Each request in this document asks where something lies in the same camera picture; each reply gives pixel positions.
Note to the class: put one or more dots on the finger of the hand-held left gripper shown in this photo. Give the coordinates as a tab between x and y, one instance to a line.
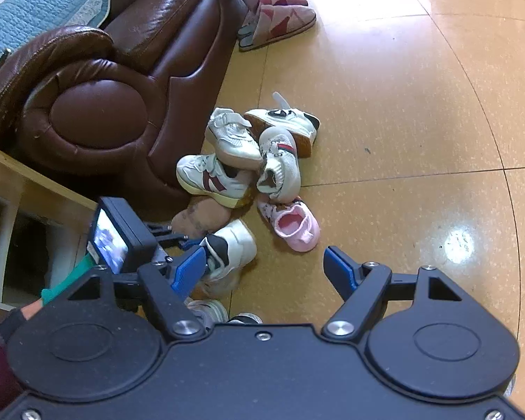
159	229
173	243

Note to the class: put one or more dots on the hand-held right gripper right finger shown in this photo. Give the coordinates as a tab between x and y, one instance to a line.
339	271

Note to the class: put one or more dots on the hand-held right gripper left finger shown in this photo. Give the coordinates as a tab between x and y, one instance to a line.
186	271

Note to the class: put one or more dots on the white velcro shoe tan sole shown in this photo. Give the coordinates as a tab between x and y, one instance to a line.
210	310
232	138

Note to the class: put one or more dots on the white shoe black trim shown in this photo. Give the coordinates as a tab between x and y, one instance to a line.
236	245

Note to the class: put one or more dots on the pink shoe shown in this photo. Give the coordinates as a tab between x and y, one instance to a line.
293	225

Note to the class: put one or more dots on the white shoe cabinet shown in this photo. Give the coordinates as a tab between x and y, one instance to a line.
8	227

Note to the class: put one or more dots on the white shoe black round emblem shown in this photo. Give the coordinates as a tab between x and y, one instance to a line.
288	120

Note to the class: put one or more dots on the brown leather sofa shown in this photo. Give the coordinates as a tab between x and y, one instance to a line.
96	113

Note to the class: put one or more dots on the pink and red slipper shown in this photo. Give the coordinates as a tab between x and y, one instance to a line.
284	1
284	22

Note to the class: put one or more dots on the teal quilted blanket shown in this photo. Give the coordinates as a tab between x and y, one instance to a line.
35	4

